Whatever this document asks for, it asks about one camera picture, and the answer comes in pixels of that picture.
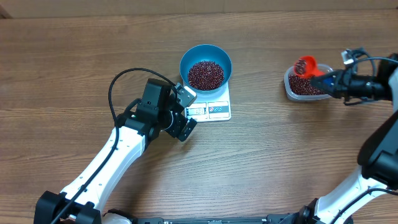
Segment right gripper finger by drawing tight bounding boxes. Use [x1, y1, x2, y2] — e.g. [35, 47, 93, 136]
[310, 70, 343, 84]
[310, 81, 338, 98]

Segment red scoop with blue handle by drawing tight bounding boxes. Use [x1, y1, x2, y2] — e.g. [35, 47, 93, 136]
[294, 55, 327, 80]

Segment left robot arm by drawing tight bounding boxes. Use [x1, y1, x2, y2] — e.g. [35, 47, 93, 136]
[34, 78, 197, 223]

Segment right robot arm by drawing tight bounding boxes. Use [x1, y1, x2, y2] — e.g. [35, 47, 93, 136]
[281, 48, 397, 223]

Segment red beans in scoop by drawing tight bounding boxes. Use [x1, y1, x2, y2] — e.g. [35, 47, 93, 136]
[294, 59, 307, 75]

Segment white kitchen scale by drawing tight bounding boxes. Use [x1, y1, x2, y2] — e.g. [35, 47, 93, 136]
[184, 83, 232, 123]

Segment red beans in bowl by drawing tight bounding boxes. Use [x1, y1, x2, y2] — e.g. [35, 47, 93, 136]
[187, 61, 224, 91]

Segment blue bowl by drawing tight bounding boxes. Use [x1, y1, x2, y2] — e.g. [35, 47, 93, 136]
[179, 44, 233, 91]

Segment red beans in container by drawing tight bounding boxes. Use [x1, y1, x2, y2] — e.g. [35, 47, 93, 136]
[288, 74, 324, 95]

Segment clear plastic container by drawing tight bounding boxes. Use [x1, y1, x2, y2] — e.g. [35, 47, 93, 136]
[284, 66, 331, 101]

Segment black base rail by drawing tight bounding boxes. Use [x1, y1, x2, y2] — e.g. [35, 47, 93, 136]
[102, 208, 312, 224]

